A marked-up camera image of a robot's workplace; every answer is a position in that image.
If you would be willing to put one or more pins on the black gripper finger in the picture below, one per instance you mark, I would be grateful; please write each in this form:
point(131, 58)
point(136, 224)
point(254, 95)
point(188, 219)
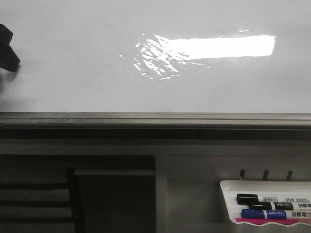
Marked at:
point(8, 59)

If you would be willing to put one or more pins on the white whiteboard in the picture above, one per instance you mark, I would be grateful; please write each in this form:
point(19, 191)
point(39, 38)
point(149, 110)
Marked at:
point(188, 56)

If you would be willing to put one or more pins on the blue capped whiteboard marker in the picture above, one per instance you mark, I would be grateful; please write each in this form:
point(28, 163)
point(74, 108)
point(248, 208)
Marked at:
point(275, 214)

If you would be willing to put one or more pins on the dark chair backrest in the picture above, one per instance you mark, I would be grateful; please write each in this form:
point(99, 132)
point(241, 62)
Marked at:
point(74, 203)

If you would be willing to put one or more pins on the white plastic marker tray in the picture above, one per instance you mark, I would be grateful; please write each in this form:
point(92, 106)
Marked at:
point(299, 193)

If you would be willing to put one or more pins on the black hook left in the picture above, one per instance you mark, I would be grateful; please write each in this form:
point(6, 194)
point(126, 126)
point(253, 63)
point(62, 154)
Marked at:
point(242, 173)

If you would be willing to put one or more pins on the black hook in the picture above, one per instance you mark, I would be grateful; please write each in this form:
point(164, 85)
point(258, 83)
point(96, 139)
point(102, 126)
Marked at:
point(289, 175)
point(265, 175)
point(242, 173)

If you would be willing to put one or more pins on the black capped marker top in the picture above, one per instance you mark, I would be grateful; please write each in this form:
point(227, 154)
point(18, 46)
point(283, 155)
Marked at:
point(244, 199)

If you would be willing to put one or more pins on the black capped marker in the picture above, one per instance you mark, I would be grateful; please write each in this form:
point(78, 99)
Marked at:
point(244, 199)
point(285, 206)

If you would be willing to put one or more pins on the black hook middle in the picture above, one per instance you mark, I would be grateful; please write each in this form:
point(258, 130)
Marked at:
point(265, 175)

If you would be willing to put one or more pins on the black hook right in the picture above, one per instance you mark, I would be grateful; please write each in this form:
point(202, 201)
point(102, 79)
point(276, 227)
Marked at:
point(289, 175)

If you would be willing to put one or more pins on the black capped marker middle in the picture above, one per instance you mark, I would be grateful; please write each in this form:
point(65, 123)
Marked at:
point(285, 206)

